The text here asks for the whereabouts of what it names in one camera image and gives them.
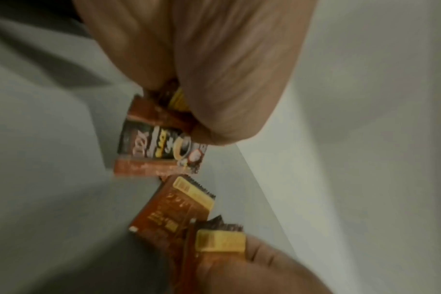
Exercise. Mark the person's left hand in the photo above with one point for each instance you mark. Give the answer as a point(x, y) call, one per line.
point(224, 57)

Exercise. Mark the person's right hand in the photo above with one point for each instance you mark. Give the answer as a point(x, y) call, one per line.
point(264, 272)

